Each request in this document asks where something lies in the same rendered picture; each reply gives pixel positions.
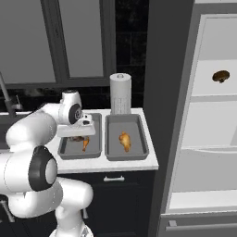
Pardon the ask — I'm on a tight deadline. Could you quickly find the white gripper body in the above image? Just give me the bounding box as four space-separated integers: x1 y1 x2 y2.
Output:
56 123 97 138

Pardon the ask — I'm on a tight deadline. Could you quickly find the orange chicken drumstick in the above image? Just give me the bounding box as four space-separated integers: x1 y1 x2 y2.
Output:
81 136 91 153
118 131 132 154

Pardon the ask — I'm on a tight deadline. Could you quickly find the grey tupperware tray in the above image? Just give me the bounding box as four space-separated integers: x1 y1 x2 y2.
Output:
104 113 150 162
56 112 103 161

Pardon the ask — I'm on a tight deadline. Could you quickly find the brown mushroom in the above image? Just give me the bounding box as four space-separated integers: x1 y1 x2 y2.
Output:
211 69 231 84

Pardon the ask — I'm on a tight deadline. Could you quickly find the white paper towel roll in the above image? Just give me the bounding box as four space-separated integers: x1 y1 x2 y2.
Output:
109 72 132 116

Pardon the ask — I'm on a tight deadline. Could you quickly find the dark drawer front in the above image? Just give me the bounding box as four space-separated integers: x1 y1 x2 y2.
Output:
57 170 156 193

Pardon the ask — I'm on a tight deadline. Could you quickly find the dark grey tap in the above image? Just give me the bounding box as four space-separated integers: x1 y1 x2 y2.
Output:
0 71 23 119

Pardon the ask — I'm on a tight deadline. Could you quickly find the grey framed window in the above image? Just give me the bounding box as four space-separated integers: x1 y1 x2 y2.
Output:
0 0 118 90

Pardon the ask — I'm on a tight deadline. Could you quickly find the dark cupboard door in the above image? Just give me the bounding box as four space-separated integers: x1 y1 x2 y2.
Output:
81 184 155 237

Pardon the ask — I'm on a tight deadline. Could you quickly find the dark grey tall cabinet panel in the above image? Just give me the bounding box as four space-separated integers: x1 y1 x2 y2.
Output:
142 0 196 237

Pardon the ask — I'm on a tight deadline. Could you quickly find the grey open fridge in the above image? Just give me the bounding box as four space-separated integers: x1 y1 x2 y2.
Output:
158 0 237 237

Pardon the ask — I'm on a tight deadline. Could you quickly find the grey fridge drawer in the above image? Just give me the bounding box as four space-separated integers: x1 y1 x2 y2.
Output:
158 212 237 237

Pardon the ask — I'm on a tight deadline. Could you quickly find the silver drawer handle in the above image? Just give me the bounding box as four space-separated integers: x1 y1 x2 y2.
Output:
103 175 126 182

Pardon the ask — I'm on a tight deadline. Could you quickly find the grey fridge drawer handle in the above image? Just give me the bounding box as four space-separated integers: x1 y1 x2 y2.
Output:
165 222 237 232

